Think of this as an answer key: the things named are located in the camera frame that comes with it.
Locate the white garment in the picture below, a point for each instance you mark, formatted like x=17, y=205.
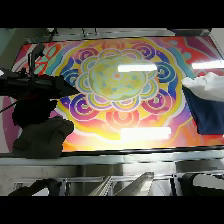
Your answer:
x=206, y=87

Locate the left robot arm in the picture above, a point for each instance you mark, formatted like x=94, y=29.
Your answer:
x=36, y=86

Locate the dark red garment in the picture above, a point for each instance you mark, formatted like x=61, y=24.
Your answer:
x=33, y=111

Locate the blue garment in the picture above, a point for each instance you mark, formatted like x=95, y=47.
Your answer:
x=208, y=116

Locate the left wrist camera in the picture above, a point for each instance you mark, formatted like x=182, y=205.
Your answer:
x=36, y=55

